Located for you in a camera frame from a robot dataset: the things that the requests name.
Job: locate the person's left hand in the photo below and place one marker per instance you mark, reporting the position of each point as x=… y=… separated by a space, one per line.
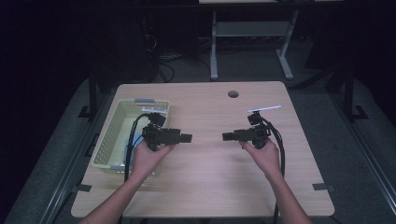
x=148 y=161

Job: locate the aluminium frame rail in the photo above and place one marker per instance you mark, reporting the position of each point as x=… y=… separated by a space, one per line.
x=367 y=149
x=67 y=174

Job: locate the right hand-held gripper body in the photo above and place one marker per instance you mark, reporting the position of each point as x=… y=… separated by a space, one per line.
x=253 y=133

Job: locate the black tape strip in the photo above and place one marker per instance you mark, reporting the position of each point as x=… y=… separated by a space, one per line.
x=322 y=187
x=84 y=188

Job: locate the white metal stand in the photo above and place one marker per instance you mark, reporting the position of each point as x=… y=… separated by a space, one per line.
x=249 y=28

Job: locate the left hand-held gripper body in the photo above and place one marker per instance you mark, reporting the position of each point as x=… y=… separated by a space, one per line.
x=162 y=135

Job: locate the person's right hand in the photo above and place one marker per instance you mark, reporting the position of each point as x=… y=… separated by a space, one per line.
x=264 y=158

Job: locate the black metal post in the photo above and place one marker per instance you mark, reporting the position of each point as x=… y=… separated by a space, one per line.
x=349 y=93
x=92 y=93

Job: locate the pale yellow plastic basket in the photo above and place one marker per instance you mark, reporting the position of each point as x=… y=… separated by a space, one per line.
x=109 y=143

